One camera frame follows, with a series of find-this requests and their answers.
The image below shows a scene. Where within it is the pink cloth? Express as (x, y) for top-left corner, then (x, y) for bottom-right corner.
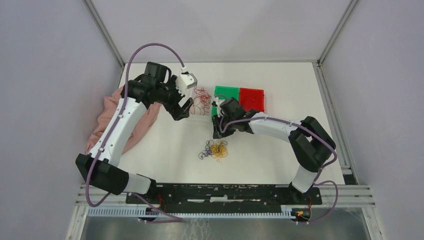
(85, 86), (162, 154)

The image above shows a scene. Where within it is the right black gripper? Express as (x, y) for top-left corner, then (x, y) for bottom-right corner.
(212, 112), (237, 139)

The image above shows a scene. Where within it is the clear plastic bin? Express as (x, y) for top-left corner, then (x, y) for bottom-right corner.
(189, 87), (212, 123)

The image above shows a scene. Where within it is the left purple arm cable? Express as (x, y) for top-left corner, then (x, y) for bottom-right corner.
(85, 42), (190, 223)

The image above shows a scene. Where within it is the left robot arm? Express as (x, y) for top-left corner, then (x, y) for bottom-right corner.
(75, 62), (198, 204)

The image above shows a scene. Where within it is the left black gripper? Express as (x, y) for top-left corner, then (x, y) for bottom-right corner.
(156, 75), (194, 121)

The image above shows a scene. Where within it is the white slotted cable duct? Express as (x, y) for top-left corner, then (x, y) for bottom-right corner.
(87, 206), (295, 220)

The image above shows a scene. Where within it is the coloured wire bundle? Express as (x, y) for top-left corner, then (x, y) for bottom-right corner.
(198, 139), (230, 163)

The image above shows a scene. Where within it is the red plastic bin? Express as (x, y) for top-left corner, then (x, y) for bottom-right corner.
(238, 87), (265, 112)

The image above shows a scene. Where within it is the green plastic bin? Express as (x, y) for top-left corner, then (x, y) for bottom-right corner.
(211, 85), (240, 102)

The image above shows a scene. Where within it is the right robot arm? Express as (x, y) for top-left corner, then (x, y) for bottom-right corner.
(211, 96), (337, 204)

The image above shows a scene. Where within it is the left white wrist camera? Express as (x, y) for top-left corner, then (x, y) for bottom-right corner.
(175, 73), (198, 96)

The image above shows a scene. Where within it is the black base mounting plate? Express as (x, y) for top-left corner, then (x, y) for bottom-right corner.
(142, 183), (323, 214)

